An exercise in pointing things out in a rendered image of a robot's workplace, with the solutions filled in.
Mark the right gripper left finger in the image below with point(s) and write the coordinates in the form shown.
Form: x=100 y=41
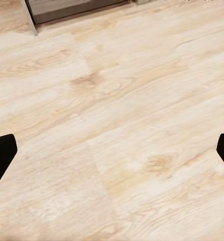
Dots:
x=8 y=150

